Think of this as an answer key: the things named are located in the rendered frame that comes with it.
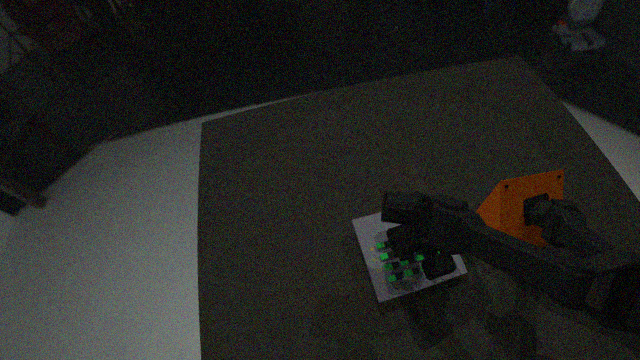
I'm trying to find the grey switch panel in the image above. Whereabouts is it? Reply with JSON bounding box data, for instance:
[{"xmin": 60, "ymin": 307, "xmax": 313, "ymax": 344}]
[{"xmin": 352, "ymin": 213, "xmax": 468, "ymax": 303}]

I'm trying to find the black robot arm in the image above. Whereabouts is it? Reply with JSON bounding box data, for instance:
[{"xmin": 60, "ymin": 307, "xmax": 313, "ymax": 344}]
[{"xmin": 381, "ymin": 190, "xmax": 640, "ymax": 334}]

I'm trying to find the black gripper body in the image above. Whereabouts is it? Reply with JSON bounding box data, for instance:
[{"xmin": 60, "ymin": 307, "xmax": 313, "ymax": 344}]
[{"xmin": 421, "ymin": 245, "xmax": 457, "ymax": 280}]

